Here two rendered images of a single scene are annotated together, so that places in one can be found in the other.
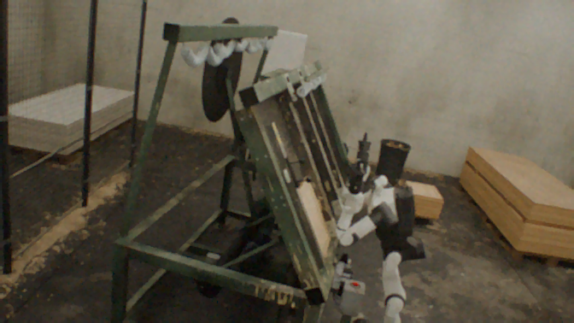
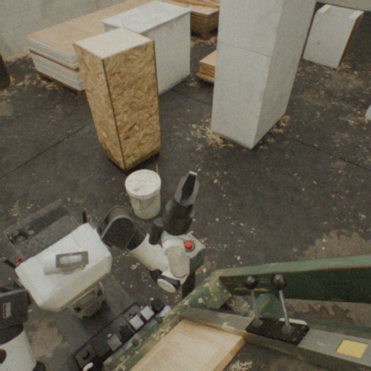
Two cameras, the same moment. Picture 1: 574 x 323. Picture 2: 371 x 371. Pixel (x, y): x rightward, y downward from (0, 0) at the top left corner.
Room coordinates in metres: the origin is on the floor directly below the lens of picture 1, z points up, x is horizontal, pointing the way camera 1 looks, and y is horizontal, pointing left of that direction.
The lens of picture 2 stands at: (2.95, -0.05, 2.19)
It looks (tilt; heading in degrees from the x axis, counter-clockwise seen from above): 47 degrees down; 218
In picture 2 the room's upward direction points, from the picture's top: straight up
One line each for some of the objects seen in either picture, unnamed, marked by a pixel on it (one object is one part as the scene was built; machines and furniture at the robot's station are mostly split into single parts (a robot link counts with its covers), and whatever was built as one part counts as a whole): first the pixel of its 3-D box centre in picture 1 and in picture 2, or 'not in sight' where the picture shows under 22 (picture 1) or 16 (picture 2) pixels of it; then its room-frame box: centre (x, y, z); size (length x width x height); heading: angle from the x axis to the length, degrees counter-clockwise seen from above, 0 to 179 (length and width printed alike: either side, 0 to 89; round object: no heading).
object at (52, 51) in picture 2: not in sight; (118, 39); (-0.21, -3.89, 0.32); 2.45 x 1.06 x 0.65; 1
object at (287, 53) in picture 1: (276, 99); not in sight; (7.04, 0.39, 1.03); 0.61 x 0.58 x 2.05; 1
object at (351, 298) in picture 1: (351, 298); (188, 255); (2.35, -0.50, 0.84); 0.12 x 0.12 x 0.18; 81
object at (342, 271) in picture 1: (342, 279); (130, 338); (2.80, -0.51, 0.69); 0.50 x 0.14 x 0.24; 171
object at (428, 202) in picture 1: (417, 202); not in sight; (5.96, -1.82, 0.20); 0.61 x 0.53 x 0.40; 1
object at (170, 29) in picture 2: not in sight; (151, 52); (0.07, -2.89, 0.48); 1.00 x 0.64 x 0.95; 1
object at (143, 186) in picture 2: not in sight; (145, 191); (1.83, -1.39, 0.24); 0.32 x 0.30 x 0.47; 1
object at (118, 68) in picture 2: not in sight; (124, 108); (1.40, -1.99, 0.63); 0.50 x 0.42 x 1.25; 172
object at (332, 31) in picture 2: not in sight; (331, 36); (-2.34, -1.22, 0.36); 0.58 x 0.45 x 0.72; 91
